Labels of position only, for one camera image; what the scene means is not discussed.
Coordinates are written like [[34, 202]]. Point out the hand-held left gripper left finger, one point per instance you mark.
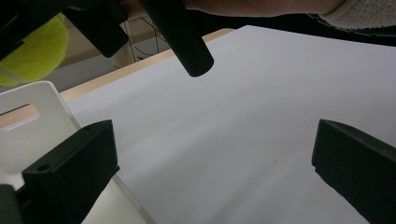
[[71, 174]]

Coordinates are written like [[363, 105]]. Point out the light wooden shelf unit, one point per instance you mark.
[[76, 46]]

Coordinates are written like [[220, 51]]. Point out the white plastic bin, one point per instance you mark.
[[43, 140]]

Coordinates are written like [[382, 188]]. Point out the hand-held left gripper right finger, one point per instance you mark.
[[361, 171]]

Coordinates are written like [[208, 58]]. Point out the yellow tennis ball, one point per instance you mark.
[[37, 56]]

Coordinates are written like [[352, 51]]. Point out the white table cover sheet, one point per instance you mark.
[[224, 133]]

